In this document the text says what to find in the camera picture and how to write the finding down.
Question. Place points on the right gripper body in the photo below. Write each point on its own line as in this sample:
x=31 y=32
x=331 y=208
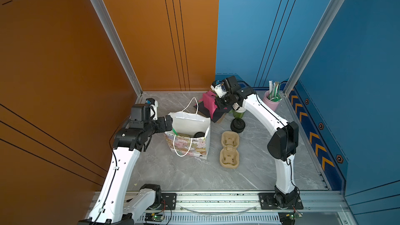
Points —
x=227 y=99

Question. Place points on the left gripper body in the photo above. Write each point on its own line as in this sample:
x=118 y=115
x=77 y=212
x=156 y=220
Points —
x=158 y=126

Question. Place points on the single beige pulp cup carrier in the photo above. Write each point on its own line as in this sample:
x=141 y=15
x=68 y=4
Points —
x=185 y=135

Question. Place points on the pink napkin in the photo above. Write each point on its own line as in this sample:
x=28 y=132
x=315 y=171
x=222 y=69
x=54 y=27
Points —
x=208 y=100

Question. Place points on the white paper gift bag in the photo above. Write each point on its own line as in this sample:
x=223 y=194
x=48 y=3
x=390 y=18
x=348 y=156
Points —
x=189 y=123

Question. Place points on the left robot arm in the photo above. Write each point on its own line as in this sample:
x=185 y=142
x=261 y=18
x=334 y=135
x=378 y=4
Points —
x=129 y=142

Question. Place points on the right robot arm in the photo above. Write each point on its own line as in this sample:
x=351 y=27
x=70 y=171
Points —
x=284 y=136

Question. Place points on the stack of paper cups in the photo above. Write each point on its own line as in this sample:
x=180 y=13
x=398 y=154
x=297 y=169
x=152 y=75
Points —
x=238 y=111

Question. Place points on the stack of black lids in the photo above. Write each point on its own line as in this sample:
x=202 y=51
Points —
x=237 y=125

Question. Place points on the brown cardboard napkin holder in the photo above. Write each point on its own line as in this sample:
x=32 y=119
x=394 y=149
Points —
x=222 y=119

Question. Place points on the dark grey napkin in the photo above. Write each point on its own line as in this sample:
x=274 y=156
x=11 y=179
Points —
x=217 y=116

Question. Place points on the pink straw holder cup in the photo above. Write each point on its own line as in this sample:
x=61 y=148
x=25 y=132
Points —
x=272 y=103

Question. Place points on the bundle of wrapped straws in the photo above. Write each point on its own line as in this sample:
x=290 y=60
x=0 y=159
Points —
x=274 y=90

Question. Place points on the green circuit board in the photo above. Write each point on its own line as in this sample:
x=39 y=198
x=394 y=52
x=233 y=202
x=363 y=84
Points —
x=153 y=218

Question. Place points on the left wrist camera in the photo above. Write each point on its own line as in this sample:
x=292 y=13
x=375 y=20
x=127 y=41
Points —
x=153 y=108

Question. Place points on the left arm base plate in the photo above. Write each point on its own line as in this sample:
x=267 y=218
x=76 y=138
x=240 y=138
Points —
x=167 y=201

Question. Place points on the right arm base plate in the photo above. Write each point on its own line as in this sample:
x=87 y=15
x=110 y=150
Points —
x=275 y=201

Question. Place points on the aluminium front rail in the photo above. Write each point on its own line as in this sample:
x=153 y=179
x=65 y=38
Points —
x=243 y=207

